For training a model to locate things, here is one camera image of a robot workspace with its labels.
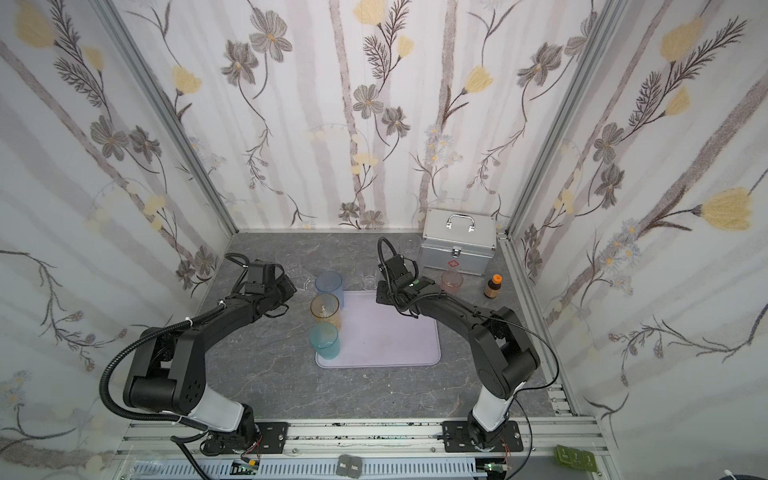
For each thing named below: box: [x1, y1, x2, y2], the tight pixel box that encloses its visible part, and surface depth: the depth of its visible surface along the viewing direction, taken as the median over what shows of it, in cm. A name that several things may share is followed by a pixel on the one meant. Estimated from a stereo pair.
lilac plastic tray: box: [315, 290, 441, 368], surface depth 92 cm
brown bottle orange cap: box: [484, 273, 503, 299], surface depth 99 cm
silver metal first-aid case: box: [421, 208, 497, 276], surface depth 103 cm
